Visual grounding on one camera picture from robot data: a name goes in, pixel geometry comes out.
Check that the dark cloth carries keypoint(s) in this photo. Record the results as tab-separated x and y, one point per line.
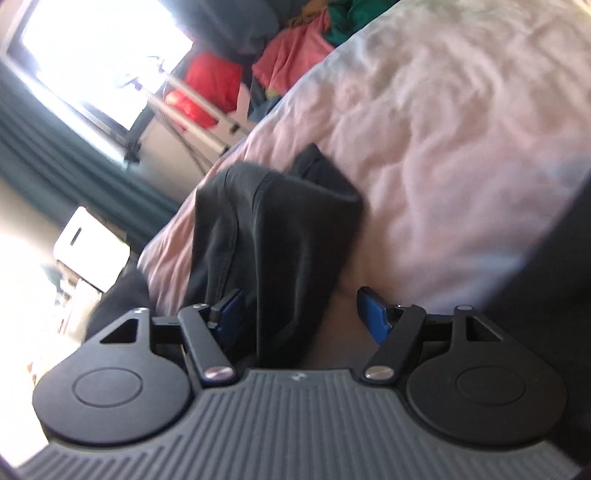
554	300

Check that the bed with pastel duvet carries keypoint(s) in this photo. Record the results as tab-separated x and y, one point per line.
438	161

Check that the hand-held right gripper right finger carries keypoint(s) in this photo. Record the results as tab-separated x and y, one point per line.
375	316

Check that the pink cloth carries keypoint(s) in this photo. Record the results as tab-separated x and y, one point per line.
295	55

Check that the green cloth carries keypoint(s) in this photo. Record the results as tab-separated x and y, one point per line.
360	21

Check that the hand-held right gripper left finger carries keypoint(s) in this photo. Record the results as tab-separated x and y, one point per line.
228	318

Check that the window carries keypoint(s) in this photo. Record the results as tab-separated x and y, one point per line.
101	60

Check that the black garment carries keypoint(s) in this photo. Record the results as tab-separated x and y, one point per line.
277	240

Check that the red cloth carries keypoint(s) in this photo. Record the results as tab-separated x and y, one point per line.
212	81

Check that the garment steamer stand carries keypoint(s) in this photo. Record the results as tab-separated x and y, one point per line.
203	110

